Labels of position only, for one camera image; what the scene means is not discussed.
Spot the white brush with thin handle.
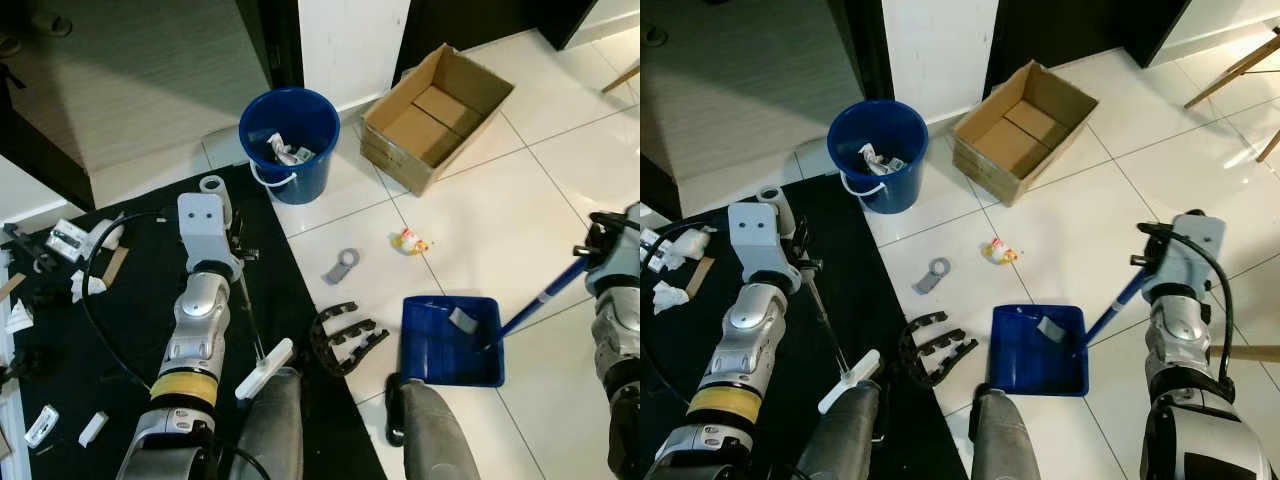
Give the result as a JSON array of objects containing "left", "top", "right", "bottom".
[
  {"left": 232, "top": 275, "right": 295, "bottom": 401},
  {"left": 800, "top": 282, "right": 881, "bottom": 415}
]

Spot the blue long-handled dustpan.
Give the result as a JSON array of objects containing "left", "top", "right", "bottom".
[
  {"left": 400, "top": 255, "right": 593, "bottom": 388},
  {"left": 990, "top": 268, "right": 1156, "bottom": 398}
]

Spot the blue plastic bucket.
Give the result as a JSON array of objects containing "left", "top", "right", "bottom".
[
  {"left": 827, "top": 99, "right": 931, "bottom": 215},
  {"left": 238, "top": 88, "right": 341, "bottom": 205}
]

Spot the black curved plastic piece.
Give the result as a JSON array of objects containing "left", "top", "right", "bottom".
[
  {"left": 897, "top": 310, "right": 979, "bottom": 388},
  {"left": 308, "top": 300, "right": 391, "bottom": 376}
]

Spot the crumpled white paper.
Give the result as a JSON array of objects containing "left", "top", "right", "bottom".
[
  {"left": 855, "top": 142, "right": 906, "bottom": 178},
  {"left": 265, "top": 132, "right": 316, "bottom": 168}
]

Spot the wooden furniture leg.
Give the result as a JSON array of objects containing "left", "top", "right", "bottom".
[{"left": 1208, "top": 345, "right": 1280, "bottom": 363}]

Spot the grey left robot leg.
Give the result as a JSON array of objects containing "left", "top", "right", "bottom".
[
  {"left": 230, "top": 365, "right": 304, "bottom": 480},
  {"left": 800, "top": 378, "right": 886, "bottom": 480}
]

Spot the grey robot leg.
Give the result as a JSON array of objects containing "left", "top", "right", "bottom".
[
  {"left": 968, "top": 385, "right": 1046, "bottom": 480},
  {"left": 385, "top": 375, "right": 481, "bottom": 480},
  {"left": 230, "top": 365, "right": 304, "bottom": 480},
  {"left": 800, "top": 378, "right": 886, "bottom": 480}
]

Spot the open cardboard box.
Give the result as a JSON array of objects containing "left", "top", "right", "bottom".
[
  {"left": 360, "top": 43, "right": 515, "bottom": 197},
  {"left": 950, "top": 60, "right": 1099, "bottom": 206}
]

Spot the black tool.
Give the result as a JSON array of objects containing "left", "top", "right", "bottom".
[{"left": 0, "top": 222, "right": 56, "bottom": 271}]

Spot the grey right robot leg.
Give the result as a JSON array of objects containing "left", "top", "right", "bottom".
[
  {"left": 385, "top": 375, "right": 481, "bottom": 480},
  {"left": 968, "top": 385, "right": 1046, "bottom": 480}
]

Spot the small white label piece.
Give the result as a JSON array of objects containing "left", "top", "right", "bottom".
[{"left": 25, "top": 403, "right": 59, "bottom": 449}]

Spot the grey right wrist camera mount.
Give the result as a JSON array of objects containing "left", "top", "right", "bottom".
[
  {"left": 590, "top": 205, "right": 641, "bottom": 296},
  {"left": 1150, "top": 213, "right": 1227, "bottom": 301}
]

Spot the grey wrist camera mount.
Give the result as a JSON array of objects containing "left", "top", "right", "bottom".
[
  {"left": 590, "top": 205, "right": 641, "bottom": 296},
  {"left": 177, "top": 193, "right": 244, "bottom": 283},
  {"left": 727, "top": 202, "right": 801, "bottom": 293},
  {"left": 1150, "top": 213, "right": 1227, "bottom": 301}
]

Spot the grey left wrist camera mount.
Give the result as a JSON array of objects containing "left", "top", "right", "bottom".
[
  {"left": 177, "top": 193, "right": 244, "bottom": 283},
  {"left": 727, "top": 202, "right": 801, "bottom": 293}
]

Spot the white ring-ended plastic part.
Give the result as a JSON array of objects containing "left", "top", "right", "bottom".
[
  {"left": 198, "top": 175, "right": 233, "bottom": 216},
  {"left": 755, "top": 185, "right": 798, "bottom": 236}
]

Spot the grey ring-ended plastic part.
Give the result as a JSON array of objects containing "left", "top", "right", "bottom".
[
  {"left": 912, "top": 257, "right": 952, "bottom": 296},
  {"left": 323, "top": 248, "right": 362, "bottom": 286}
]

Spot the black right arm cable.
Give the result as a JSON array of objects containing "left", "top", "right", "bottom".
[{"left": 1140, "top": 225, "right": 1236, "bottom": 386}]

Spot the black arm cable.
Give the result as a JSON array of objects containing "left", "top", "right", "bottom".
[
  {"left": 640, "top": 218, "right": 733, "bottom": 331},
  {"left": 80, "top": 208, "right": 181, "bottom": 393},
  {"left": 1140, "top": 225, "right": 1236, "bottom": 386}
]

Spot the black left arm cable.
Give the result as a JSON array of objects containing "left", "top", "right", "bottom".
[
  {"left": 80, "top": 208, "right": 181, "bottom": 393},
  {"left": 640, "top": 218, "right": 733, "bottom": 331}
]

